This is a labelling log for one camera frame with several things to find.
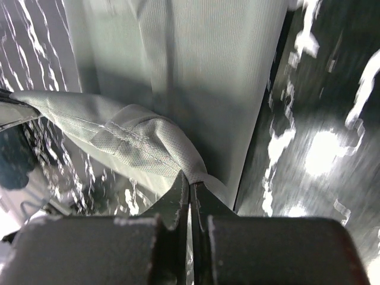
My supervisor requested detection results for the grey t shirt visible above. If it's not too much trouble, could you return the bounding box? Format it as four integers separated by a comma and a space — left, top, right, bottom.
11, 1, 289, 208

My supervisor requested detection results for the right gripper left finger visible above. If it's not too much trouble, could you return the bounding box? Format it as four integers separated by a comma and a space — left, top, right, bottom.
140, 172, 189, 284

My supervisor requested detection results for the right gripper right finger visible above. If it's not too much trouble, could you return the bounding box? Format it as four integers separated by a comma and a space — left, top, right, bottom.
189, 182, 238, 284

